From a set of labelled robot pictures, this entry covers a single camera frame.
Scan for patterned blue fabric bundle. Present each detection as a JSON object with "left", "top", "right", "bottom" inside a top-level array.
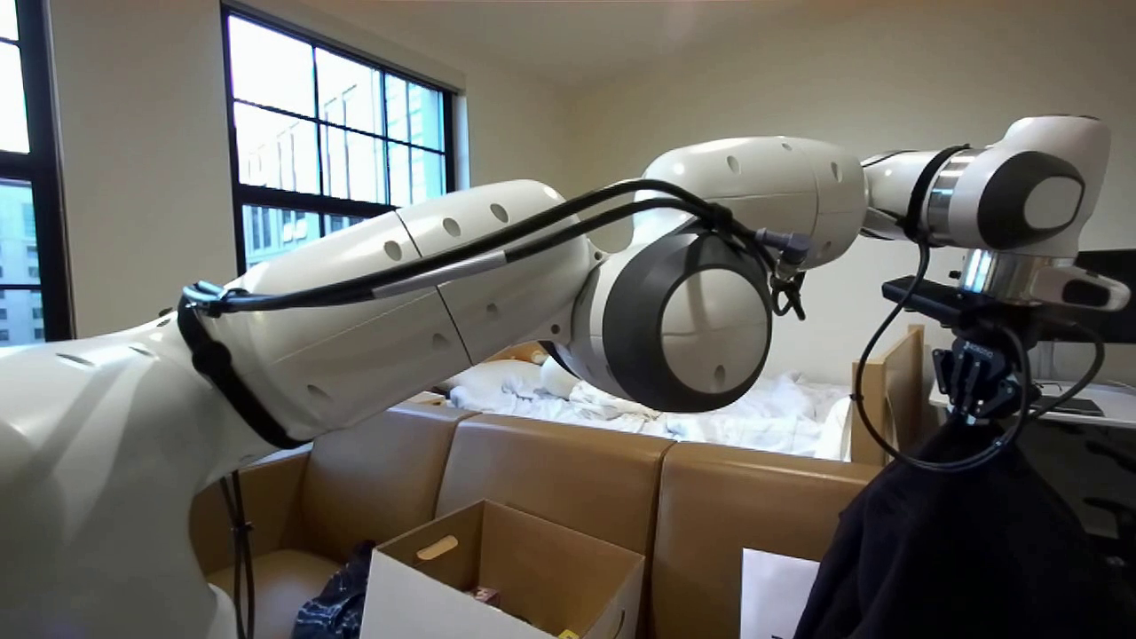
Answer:
[{"left": 286, "top": 539, "right": 380, "bottom": 639}]

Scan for large black-framed window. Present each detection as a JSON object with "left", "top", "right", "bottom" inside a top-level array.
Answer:
[{"left": 220, "top": 0, "right": 464, "bottom": 271}]

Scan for white cardboard box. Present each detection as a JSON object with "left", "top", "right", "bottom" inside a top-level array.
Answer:
[{"left": 358, "top": 497, "right": 650, "bottom": 639}]

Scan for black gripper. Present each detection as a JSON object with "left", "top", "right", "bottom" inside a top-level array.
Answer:
[{"left": 930, "top": 337, "right": 1030, "bottom": 432}]

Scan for white printed paper sign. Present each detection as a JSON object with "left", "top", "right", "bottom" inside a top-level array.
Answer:
[{"left": 739, "top": 542, "right": 828, "bottom": 639}]

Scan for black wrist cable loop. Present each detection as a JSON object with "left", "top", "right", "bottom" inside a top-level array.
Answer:
[{"left": 849, "top": 233, "right": 1112, "bottom": 480}]

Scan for dark blue cloth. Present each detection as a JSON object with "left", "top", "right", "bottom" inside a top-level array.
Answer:
[{"left": 791, "top": 415, "right": 1136, "bottom": 639}]

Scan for white desk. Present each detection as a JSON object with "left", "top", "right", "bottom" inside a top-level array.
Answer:
[{"left": 1036, "top": 377, "right": 1136, "bottom": 537}]

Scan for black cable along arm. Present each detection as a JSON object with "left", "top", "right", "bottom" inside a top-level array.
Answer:
[{"left": 175, "top": 174, "right": 813, "bottom": 326}]

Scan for narrow black-framed window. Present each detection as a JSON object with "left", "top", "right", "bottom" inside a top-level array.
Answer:
[{"left": 0, "top": 0, "right": 71, "bottom": 348}]

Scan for brown cardboard box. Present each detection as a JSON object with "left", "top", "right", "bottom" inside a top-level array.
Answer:
[{"left": 187, "top": 393, "right": 903, "bottom": 639}]

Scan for black computer monitor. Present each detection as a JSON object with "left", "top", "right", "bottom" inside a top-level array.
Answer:
[{"left": 1068, "top": 246, "right": 1136, "bottom": 348}]

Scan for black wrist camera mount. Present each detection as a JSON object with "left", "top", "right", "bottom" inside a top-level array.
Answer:
[{"left": 880, "top": 273, "right": 1052, "bottom": 348}]

